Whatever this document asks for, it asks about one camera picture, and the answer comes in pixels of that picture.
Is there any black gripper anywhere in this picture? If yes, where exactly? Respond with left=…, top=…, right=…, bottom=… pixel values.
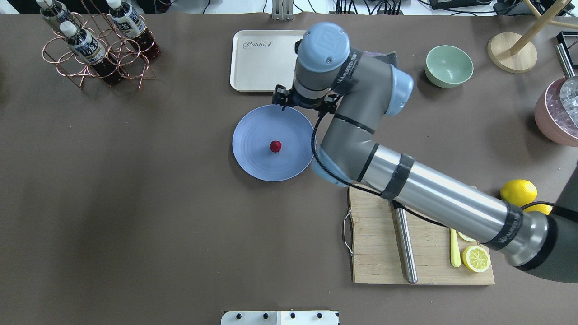
left=272, top=84, right=339, bottom=114

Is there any red strawberry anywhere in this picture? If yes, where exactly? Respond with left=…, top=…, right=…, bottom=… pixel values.
left=269, top=140, right=282, bottom=153

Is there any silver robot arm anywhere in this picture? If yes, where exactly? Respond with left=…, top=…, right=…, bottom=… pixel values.
left=272, top=22, right=578, bottom=283

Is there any blue round plate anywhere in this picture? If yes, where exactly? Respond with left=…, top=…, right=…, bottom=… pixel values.
left=233, top=104, right=313, bottom=181

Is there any cream rabbit tray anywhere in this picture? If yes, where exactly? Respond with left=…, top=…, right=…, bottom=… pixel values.
left=229, top=30, right=305, bottom=93

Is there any grey folded cloth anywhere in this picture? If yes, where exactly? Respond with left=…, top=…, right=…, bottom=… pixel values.
left=364, top=51, right=399, bottom=68

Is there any green bowl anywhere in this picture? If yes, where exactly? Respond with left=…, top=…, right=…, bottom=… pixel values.
left=424, top=45, right=474, bottom=88

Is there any dark tea bottle middle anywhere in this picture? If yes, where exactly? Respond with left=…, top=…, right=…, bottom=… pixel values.
left=107, top=0, right=161, bottom=61

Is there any dark tea bottle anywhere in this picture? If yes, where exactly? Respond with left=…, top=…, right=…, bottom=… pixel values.
left=36, top=0, right=81, bottom=35
left=60, top=21, right=123, bottom=85
left=107, top=0, right=161, bottom=61

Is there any steel muddler black tip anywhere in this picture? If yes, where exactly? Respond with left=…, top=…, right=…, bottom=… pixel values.
left=392, top=201, right=418, bottom=284

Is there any dark tea bottle near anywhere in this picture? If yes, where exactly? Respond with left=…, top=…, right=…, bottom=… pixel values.
left=60, top=21, right=123, bottom=85

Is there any lemon half slice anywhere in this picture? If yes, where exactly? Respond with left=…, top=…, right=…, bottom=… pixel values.
left=457, top=231, right=477, bottom=242
left=461, top=246, right=491, bottom=272

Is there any wooden cup tree stand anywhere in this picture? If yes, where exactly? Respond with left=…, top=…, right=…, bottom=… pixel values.
left=487, top=0, right=577, bottom=74

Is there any yellow plastic knife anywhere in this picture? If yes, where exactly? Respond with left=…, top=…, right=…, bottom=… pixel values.
left=449, top=228, right=461, bottom=268

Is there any dark tea bottle far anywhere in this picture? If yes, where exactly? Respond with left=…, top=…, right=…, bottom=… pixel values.
left=36, top=0, right=81, bottom=35

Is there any yellow lemon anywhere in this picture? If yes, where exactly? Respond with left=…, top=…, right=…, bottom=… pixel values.
left=499, top=179, right=537, bottom=206
left=524, top=204, right=553, bottom=215

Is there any pink bowl with ice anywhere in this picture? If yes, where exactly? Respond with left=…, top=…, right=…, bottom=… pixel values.
left=534, top=77, right=578, bottom=147

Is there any steel ice scoop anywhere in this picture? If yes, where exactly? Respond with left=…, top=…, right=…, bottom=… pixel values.
left=556, top=43, right=578, bottom=125

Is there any copper wire bottle rack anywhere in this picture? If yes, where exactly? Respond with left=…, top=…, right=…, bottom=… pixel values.
left=37, top=0, right=161, bottom=88

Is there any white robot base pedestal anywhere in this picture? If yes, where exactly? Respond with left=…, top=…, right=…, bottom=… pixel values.
left=220, top=309, right=340, bottom=325

